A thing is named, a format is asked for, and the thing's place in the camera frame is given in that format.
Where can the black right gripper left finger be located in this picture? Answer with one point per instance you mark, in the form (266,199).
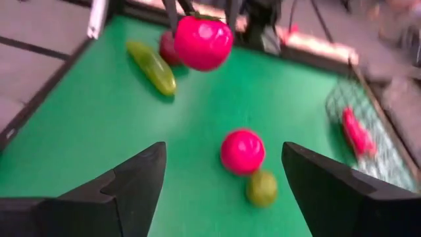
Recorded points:
(92,214)

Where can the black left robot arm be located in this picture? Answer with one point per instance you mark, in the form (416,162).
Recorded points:
(260,19)

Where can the green toy cucumber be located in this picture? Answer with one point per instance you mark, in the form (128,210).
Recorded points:
(153,67)

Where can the green table mat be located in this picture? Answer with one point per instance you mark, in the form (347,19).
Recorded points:
(197,105)

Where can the bright red toy apple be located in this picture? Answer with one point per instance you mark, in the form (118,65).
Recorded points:
(242,151)

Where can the red toy chili pepper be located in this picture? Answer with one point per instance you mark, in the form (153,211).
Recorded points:
(356,133)

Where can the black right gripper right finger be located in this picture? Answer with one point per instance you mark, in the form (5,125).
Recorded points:
(355,214)

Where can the dark red toy apple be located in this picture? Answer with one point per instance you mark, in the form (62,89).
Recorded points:
(167,49)

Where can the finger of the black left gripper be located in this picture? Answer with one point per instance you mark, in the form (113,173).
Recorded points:
(233,13)
(171,13)

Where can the red tomato with green stem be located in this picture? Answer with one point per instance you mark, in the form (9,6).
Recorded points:
(204,42)

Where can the white metal bracket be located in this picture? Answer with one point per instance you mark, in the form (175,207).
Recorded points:
(97,19)

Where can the toy lemon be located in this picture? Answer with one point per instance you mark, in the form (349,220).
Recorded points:
(262,188)

